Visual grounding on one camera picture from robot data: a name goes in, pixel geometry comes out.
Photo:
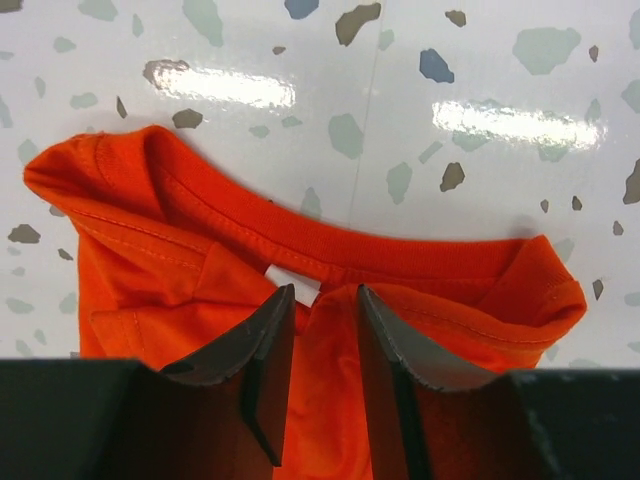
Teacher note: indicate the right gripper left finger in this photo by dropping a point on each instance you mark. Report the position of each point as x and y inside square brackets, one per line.
[218, 413]

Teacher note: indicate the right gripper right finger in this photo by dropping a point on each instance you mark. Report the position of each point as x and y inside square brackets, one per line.
[433, 415]

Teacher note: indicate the orange t shirt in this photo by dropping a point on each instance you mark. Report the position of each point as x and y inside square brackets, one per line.
[172, 254]

